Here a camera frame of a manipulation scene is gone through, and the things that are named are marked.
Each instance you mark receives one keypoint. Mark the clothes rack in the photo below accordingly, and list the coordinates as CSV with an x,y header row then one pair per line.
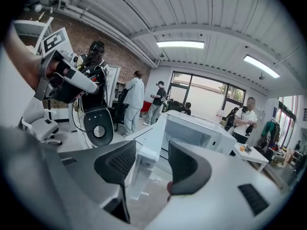
x,y
271,130

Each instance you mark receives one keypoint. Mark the white board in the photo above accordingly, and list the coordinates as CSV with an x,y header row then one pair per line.
x,y
113,85

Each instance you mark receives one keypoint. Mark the white microwave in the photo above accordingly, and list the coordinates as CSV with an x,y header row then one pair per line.
x,y
199,133

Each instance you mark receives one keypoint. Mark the white office chair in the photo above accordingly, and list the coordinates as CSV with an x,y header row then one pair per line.
x,y
40,126

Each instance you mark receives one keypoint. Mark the white table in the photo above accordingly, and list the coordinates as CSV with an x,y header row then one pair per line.
x,y
254,156

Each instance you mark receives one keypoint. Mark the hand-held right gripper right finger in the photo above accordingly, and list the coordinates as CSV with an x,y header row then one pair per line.
x,y
216,176

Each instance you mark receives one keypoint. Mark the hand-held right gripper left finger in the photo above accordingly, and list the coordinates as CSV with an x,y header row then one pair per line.
x,y
72,176

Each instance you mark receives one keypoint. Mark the white microwave door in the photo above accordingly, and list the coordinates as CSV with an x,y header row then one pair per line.
x,y
151,138

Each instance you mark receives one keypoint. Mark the long ceiling light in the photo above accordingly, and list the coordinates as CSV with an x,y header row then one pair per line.
x,y
180,44
261,65

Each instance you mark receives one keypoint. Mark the black framed window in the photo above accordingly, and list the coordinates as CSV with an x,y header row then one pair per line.
x,y
206,90

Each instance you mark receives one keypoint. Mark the black office chair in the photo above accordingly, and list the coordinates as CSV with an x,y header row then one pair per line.
x,y
121,106

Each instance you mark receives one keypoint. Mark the person's left hand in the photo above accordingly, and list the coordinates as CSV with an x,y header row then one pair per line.
x,y
51,68

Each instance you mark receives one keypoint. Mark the white shelf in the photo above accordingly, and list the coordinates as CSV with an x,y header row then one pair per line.
x,y
31,30

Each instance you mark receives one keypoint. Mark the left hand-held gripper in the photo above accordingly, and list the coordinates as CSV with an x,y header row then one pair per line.
x,y
56,56

